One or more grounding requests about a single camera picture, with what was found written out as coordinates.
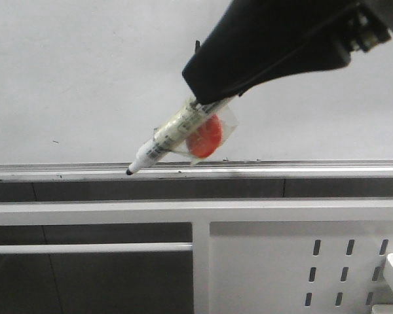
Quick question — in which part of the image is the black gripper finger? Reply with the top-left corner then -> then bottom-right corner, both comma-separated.
182,1 -> 352,104

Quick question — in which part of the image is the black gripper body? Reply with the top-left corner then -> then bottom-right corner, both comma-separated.
337,1 -> 391,52

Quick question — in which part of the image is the red round magnet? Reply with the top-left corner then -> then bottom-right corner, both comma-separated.
186,114 -> 223,158

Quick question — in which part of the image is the white whiteboard marker pen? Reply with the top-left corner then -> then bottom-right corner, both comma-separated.
126,97 -> 232,175

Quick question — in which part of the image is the white whiteboard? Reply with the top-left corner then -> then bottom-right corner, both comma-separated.
0,1 -> 393,164

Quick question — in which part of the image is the aluminium whiteboard tray rail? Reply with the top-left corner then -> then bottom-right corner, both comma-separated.
0,160 -> 393,183

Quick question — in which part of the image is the white metal pegboard frame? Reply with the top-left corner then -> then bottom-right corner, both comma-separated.
0,199 -> 393,313

